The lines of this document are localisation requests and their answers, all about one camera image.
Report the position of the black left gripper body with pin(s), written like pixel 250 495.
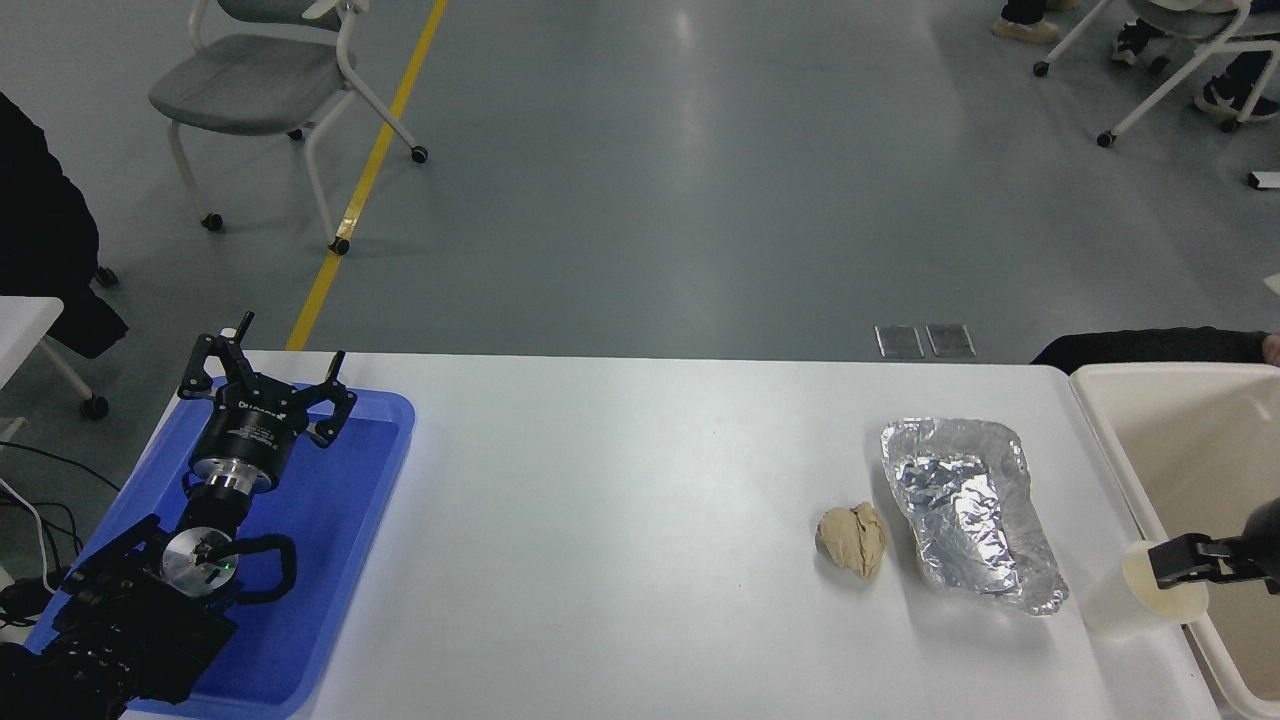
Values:
pixel 247 426

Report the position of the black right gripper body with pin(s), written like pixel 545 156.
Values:
pixel 1266 550

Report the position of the white paper cup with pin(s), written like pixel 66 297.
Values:
pixel 1175 603

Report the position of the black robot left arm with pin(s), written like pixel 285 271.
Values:
pixel 118 622

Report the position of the person's forearm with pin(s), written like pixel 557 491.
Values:
pixel 1150 350

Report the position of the person's hand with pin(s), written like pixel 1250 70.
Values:
pixel 1272 350

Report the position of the large pale plastic bin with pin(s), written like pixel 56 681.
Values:
pixel 1190 450

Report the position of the blue plastic tray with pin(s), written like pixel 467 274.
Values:
pixel 340 520

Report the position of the black chair caster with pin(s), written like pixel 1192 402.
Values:
pixel 106 275

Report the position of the small white table with caster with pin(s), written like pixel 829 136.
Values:
pixel 25 330

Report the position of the crumpled silver foil tray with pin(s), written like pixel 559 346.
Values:
pixel 960 520

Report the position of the person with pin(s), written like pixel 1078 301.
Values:
pixel 1232 95
pixel 40 230
pixel 1025 25

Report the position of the metal floor plate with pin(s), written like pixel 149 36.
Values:
pixel 950 339
pixel 899 341

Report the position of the crumpled tan paper ball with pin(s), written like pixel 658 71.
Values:
pixel 852 542

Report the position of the white flat object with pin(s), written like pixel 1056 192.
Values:
pixel 1265 179

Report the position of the grey chair with white frame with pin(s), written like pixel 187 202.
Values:
pixel 250 80

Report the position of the white frame chair on casters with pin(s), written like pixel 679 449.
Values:
pixel 1170 75

